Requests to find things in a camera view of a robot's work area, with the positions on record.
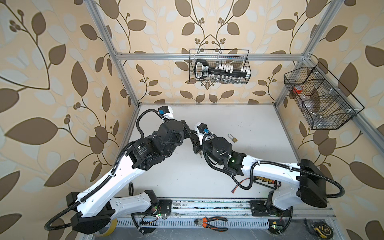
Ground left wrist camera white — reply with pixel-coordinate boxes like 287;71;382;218
158;106;174;120

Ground yellow tape roll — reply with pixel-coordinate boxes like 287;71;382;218
98;219;118;237

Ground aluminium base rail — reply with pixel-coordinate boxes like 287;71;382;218
113;197;337;229

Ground brass padlock long shackle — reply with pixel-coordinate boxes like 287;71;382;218
228;134;238;143

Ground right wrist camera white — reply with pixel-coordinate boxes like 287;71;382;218
195;123;210;135

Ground black wire basket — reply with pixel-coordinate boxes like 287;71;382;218
189;48;252;85
284;62;365;130

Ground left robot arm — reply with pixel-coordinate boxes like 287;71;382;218
44;106;191;235

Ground yellow black tape measure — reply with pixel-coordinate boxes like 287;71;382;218
304;219;334;240

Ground black connector board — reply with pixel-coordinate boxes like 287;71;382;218
253;176;282;190

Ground socket set black holder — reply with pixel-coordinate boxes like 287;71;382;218
193;60;251;80

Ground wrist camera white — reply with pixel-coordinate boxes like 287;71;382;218
158;106;174;120
195;123;210;135

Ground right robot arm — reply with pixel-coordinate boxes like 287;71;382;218
191;130;345;210

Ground orange black pliers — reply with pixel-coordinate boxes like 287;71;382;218
193;215;229;232

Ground black wire basket right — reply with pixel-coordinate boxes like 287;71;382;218
284;62;365;130

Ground black wire basket back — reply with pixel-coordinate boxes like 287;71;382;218
189;48;252;85

